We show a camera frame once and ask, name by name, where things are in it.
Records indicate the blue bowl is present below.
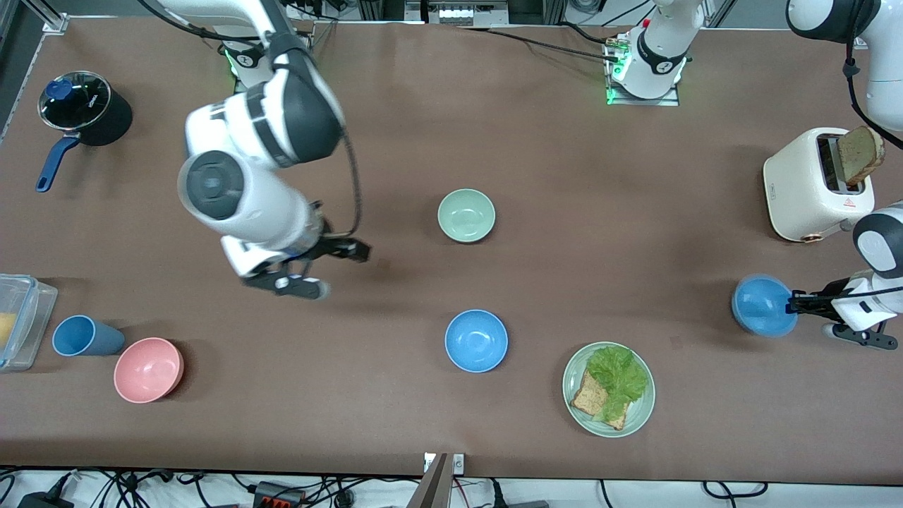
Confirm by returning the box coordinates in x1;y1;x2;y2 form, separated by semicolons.
732;274;799;338
444;309;509;373

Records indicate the light green bowl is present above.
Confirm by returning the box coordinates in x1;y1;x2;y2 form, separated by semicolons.
437;188;496;243

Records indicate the pink bowl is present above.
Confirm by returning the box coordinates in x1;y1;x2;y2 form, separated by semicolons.
114;337;185;404

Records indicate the cream white toaster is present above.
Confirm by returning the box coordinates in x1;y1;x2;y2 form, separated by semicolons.
763;127;875;243

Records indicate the brown toast slice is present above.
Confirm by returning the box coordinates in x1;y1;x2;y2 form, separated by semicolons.
838;126;885;186

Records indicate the blue cup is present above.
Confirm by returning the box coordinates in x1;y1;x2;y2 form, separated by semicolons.
52;315;126;357

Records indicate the light green plate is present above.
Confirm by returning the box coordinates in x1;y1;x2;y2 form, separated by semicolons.
562;341;656;438

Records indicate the green lettuce leaf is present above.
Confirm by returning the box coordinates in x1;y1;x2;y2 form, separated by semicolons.
587;345;649;423

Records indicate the clear plastic container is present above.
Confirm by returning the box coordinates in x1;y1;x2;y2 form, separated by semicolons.
0;274;59;373

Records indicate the glass lid with blue knob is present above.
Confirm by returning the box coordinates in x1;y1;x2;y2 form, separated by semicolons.
39;71;112;133

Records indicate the black orange power strip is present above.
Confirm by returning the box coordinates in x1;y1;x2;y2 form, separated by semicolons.
254;481;305;508

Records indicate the brown bread slice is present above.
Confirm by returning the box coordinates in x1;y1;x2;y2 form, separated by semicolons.
570;370;629;431

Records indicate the silver control box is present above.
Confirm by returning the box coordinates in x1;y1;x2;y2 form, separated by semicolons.
406;0;509;28

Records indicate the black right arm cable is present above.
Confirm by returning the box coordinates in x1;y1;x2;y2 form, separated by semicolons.
138;0;364;237

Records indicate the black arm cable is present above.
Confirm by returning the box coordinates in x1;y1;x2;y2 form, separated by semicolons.
789;0;903;301
138;0;364;237

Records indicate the black pot with blue handle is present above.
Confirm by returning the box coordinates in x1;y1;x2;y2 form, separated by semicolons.
37;83;133;193

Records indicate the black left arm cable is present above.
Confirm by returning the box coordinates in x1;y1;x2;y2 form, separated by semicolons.
789;0;903;301

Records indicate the grey metal camera post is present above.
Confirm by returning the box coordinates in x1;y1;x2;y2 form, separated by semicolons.
408;453;466;508

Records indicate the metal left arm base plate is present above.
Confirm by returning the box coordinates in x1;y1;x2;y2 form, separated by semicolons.
605;35;681;107

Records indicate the long black table cable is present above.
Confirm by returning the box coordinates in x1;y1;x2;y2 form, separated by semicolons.
459;27;616;63

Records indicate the short black table cable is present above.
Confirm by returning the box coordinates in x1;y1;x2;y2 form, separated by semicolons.
561;21;614;44

